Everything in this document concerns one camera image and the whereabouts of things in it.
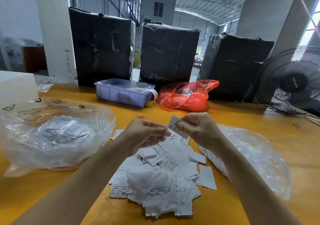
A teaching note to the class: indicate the person's right hand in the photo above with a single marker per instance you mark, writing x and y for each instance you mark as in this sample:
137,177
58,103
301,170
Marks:
200,130

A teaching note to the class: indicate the person's left hand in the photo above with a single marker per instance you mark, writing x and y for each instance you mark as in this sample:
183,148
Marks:
140,135

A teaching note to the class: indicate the white paper label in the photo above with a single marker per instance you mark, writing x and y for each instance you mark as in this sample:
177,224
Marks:
175,126

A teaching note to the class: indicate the pile of white labels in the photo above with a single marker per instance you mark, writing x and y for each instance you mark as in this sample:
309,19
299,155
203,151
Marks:
162,180

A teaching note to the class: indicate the clear plastic bag black print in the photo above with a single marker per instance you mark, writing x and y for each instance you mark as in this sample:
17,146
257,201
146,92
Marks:
260,160

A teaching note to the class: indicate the large clear bag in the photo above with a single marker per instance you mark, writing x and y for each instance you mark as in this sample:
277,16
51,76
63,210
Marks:
59,136

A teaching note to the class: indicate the person's right forearm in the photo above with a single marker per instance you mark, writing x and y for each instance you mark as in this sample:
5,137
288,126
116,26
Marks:
260,192

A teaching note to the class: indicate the person's left forearm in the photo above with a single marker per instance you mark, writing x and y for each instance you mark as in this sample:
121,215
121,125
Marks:
72,192

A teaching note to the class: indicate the red plastic bag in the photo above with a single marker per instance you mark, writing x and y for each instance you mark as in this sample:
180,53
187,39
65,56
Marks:
188,96

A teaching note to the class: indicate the blue plastic bin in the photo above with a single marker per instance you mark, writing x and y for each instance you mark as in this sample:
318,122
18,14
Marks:
121,92

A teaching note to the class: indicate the large black wrapped bale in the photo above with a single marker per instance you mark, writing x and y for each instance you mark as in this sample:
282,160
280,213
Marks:
102,48
236,68
170,56

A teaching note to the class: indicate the black table fan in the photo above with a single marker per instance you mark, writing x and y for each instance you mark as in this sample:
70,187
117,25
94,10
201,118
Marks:
292,82

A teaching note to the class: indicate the grey cabin with window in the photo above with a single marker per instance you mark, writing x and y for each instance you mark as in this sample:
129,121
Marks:
157,11

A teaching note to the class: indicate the brown wooden cabinet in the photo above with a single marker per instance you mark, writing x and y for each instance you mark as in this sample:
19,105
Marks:
34,59

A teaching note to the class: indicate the white foam box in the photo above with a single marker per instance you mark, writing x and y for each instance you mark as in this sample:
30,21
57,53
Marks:
17,88

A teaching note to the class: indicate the white pillar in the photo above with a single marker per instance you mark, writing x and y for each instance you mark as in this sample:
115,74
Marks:
56,29

